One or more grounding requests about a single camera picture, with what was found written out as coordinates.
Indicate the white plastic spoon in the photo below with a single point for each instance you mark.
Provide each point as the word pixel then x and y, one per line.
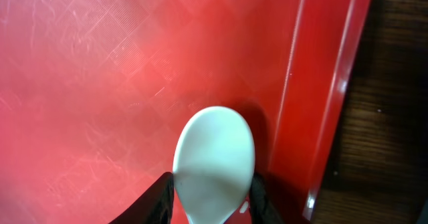
pixel 213 164

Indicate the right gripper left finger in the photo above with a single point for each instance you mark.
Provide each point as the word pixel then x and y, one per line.
pixel 154 206

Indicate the red serving tray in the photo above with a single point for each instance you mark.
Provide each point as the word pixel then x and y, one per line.
pixel 94 95

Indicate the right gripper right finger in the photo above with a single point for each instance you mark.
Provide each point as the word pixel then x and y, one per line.
pixel 272 203

